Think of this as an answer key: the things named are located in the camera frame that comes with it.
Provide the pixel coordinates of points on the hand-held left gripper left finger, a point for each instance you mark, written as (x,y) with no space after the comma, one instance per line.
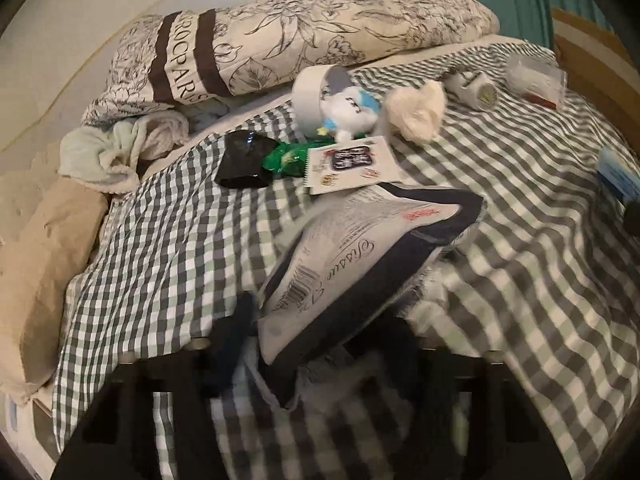
(232,340)

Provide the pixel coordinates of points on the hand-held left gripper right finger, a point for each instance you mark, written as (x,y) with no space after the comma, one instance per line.
(400,360)

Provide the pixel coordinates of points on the white tissue packet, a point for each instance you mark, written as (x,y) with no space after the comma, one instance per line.
(350,270)

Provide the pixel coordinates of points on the white blue plush toy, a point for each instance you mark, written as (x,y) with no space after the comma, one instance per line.
(347,110)

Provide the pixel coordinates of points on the black glossy pouch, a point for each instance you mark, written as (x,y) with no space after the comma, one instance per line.
(240,160)

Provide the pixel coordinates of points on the grey checked blanket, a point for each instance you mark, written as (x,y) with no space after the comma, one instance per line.
(500,210)

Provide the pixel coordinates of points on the green snack packet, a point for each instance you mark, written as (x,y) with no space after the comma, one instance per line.
(282,157)

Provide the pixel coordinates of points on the spiral notebook with stickers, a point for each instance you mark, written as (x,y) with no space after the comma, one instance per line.
(350,165)

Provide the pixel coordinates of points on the beige cushion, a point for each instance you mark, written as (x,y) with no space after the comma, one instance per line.
(45,260)

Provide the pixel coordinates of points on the pale green fleece towel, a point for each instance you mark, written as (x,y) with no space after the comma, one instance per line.
(120,150)

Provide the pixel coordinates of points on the cream fluffy ball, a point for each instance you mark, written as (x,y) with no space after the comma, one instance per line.
(420,110)

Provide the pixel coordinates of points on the white tape roll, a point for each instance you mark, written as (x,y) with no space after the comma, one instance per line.
(305,95)

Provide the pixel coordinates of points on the small white labelled cup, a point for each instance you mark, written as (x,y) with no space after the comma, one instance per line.
(472,87)

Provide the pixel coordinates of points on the blue white packet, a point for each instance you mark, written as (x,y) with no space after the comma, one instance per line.
(620,175)

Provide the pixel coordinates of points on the clear plastic bag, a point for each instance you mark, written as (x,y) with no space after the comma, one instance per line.
(532,75)

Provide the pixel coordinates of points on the floral black-white pillow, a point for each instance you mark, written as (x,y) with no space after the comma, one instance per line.
(325,25)

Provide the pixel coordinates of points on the cardboard box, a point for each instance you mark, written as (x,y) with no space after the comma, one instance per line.
(595,60)

